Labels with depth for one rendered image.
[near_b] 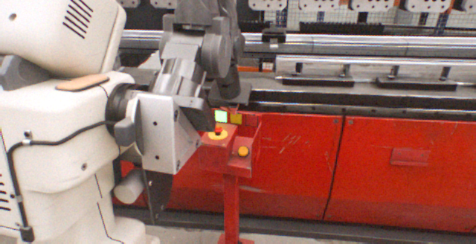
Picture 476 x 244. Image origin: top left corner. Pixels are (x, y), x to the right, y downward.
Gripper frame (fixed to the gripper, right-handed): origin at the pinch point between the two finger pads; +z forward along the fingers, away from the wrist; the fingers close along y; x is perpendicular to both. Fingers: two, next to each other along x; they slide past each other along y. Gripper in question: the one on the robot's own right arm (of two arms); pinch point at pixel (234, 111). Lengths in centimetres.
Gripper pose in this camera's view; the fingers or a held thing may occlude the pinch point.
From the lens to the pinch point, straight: 83.0
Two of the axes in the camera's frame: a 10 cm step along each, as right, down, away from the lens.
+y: -9.7, -1.2, 2.2
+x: -2.2, 8.0, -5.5
